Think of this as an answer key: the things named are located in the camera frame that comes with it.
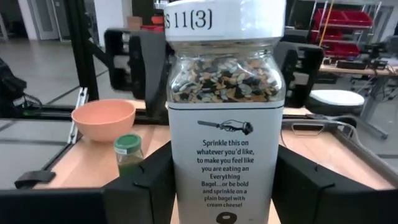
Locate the peach orange bowl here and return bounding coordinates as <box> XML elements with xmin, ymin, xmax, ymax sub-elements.
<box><xmin>70</xmin><ymin>98</ymin><xmax>137</xmax><ymax>143</ymax></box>

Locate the white trash can black bag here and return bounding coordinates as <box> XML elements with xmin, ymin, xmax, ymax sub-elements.
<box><xmin>306</xmin><ymin>89</ymin><xmax>366</xmax><ymax>116</ymax></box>

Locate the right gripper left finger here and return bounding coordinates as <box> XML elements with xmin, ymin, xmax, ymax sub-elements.
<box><xmin>0</xmin><ymin>140</ymin><xmax>178</xmax><ymax>224</ymax></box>

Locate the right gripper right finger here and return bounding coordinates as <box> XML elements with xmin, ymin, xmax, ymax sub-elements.
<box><xmin>271</xmin><ymin>144</ymin><xmax>398</xmax><ymax>224</ymax></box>

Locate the red storage bin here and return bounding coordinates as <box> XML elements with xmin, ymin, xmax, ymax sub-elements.
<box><xmin>313</xmin><ymin>8</ymin><xmax>373</xmax><ymax>28</ymax></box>
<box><xmin>323</xmin><ymin>42</ymin><xmax>362</xmax><ymax>58</ymax></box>

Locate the black table clamp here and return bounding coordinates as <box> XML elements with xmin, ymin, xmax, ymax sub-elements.
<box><xmin>14</xmin><ymin>170</ymin><xmax>57</xmax><ymax>190</ymax></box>

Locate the brown cardboard box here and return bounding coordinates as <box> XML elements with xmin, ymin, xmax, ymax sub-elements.
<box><xmin>126</xmin><ymin>16</ymin><xmax>144</xmax><ymax>31</ymax></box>

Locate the bagel seasoning jar white lid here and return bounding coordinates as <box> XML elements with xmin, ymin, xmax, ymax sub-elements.
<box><xmin>163</xmin><ymin>0</ymin><xmax>287</xmax><ymax>224</ymax></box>

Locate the oregano jar green label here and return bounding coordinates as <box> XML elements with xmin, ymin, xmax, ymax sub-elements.
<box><xmin>113</xmin><ymin>133</ymin><xmax>146</xmax><ymax>177</ymax></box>

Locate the wooden desk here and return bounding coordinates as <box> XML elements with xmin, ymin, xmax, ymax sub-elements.
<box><xmin>319</xmin><ymin>63</ymin><xmax>398</xmax><ymax>141</ymax></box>

